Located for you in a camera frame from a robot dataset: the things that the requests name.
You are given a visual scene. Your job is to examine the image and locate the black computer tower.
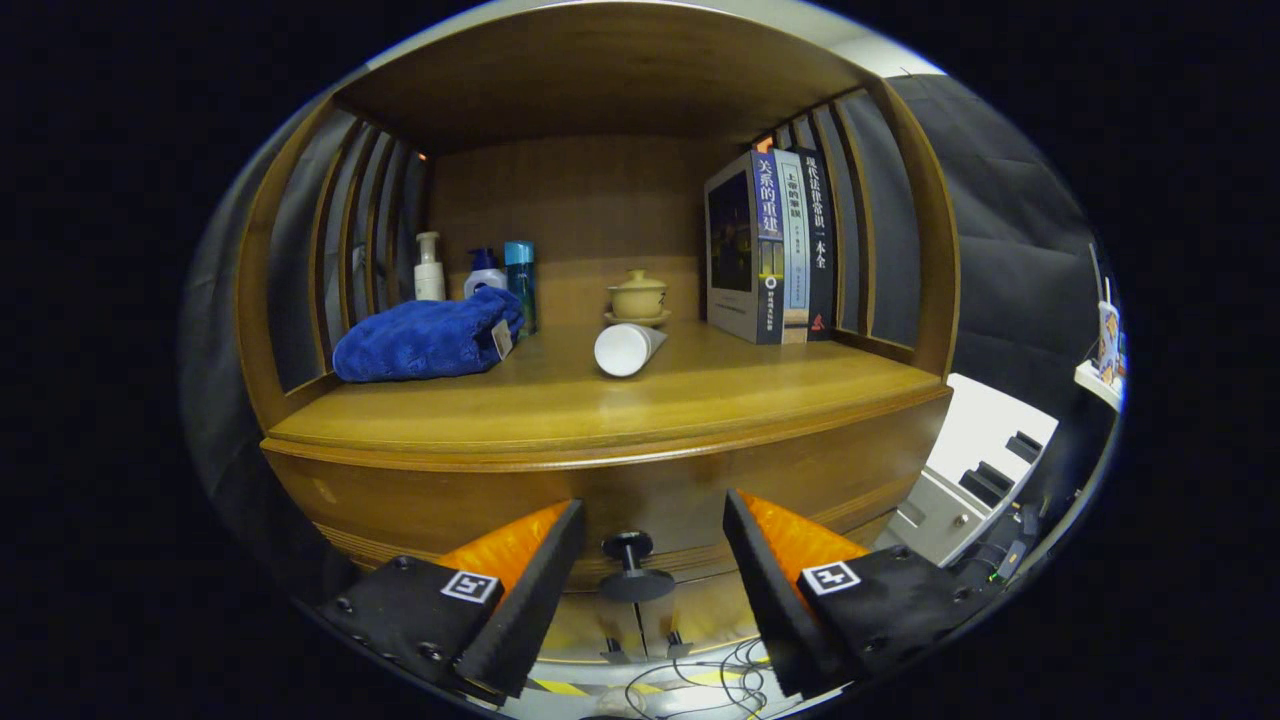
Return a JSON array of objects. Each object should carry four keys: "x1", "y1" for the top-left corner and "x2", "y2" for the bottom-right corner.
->
[{"x1": 945, "y1": 500, "x2": 1051, "y2": 601}]

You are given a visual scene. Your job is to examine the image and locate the white pump bottle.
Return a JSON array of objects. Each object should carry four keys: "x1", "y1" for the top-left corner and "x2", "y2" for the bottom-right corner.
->
[{"x1": 414, "y1": 232, "x2": 447, "y2": 303}]

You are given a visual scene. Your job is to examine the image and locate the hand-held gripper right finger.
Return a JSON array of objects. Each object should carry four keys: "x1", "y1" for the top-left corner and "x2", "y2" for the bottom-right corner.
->
[{"x1": 722, "y1": 488, "x2": 1001, "y2": 701}]

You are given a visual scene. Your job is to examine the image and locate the wooden cabinet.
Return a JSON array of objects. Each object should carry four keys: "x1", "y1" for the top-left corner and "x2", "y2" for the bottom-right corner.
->
[{"x1": 235, "y1": 0, "x2": 961, "y2": 666}]

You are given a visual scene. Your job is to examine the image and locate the book with black spine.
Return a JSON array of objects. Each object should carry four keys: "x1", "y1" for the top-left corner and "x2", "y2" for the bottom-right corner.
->
[{"x1": 795, "y1": 147, "x2": 836, "y2": 342}]

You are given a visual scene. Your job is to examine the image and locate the wooden cabinet door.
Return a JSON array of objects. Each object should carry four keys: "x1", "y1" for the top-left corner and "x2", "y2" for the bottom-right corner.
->
[
  {"x1": 640, "y1": 570, "x2": 761, "y2": 656},
  {"x1": 535, "y1": 590, "x2": 646, "y2": 663}
]

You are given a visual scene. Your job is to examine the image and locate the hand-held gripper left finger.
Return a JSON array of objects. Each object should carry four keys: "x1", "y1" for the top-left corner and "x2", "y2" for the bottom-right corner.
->
[{"x1": 315, "y1": 498, "x2": 588, "y2": 701}]

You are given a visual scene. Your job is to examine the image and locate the wooden countertop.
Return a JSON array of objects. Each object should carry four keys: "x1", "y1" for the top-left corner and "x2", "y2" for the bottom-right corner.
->
[{"x1": 265, "y1": 320, "x2": 951, "y2": 466}]

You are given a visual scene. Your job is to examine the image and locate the blue towel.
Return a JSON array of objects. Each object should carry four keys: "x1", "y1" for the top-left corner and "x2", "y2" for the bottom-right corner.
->
[{"x1": 332, "y1": 286, "x2": 526, "y2": 384}]

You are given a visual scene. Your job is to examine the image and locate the book with pale spine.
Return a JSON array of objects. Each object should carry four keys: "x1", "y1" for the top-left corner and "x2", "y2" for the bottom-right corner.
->
[{"x1": 773, "y1": 148, "x2": 811, "y2": 344}]

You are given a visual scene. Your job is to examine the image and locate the white bottle with blue cap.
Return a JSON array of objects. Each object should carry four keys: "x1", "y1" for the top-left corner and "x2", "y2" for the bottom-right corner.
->
[{"x1": 463, "y1": 248, "x2": 508, "y2": 299}]

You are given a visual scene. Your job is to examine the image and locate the white and green tube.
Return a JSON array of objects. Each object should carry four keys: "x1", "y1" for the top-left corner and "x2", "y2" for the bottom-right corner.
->
[{"x1": 593, "y1": 322, "x2": 668, "y2": 379}]

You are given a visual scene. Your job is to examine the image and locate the beige lidded teacup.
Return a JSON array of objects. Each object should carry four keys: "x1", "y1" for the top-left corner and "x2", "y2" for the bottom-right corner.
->
[{"x1": 603, "y1": 268, "x2": 673, "y2": 328}]

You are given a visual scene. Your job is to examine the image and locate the floor cables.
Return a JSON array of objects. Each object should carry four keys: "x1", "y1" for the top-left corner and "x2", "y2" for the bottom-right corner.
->
[{"x1": 600, "y1": 640, "x2": 791, "y2": 719}]

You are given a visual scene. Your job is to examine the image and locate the book with blue spine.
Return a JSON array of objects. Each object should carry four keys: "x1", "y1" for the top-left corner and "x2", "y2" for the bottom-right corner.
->
[{"x1": 704, "y1": 150, "x2": 786, "y2": 345}]

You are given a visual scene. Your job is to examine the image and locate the wooden drawer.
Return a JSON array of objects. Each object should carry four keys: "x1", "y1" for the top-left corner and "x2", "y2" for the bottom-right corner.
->
[{"x1": 262, "y1": 390, "x2": 951, "y2": 604}]

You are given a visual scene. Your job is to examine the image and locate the patterned paper cup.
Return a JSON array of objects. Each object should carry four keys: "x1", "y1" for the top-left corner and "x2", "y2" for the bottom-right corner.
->
[{"x1": 1097, "y1": 300, "x2": 1123, "y2": 386}]

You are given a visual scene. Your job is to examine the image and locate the teal bottle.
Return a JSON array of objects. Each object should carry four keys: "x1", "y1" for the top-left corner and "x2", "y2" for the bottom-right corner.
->
[{"x1": 503, "y1": 241, "x2": 538, "y2": 336}]

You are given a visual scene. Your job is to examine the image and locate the white drawer unit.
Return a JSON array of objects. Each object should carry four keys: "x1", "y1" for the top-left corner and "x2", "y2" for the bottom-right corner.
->
[{"x1": 870, "y1": 373, "x2": 1061, "y2": 569}]

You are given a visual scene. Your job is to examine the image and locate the white side shelf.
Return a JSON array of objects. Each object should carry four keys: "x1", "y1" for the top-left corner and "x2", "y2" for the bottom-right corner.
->
[{"x1": 1073, "y1": 360, "x2": 1123, "y2": 411}]

